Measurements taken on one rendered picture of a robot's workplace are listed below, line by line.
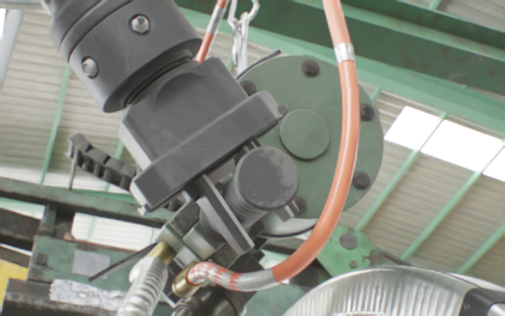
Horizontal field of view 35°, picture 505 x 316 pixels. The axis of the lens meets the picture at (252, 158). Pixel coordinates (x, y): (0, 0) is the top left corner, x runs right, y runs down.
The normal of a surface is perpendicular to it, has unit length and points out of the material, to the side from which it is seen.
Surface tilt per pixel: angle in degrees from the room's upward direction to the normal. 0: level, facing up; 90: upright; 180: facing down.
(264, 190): 115
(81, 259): 90
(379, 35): 180
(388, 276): 91
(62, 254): 90
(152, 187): 138
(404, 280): 89
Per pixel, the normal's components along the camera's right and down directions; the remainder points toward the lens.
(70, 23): -0.46, 0.27
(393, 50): 0.00, 0.75
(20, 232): 0.54, -0.55
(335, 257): 0.16, -0.65
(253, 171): 0.23, -0.26
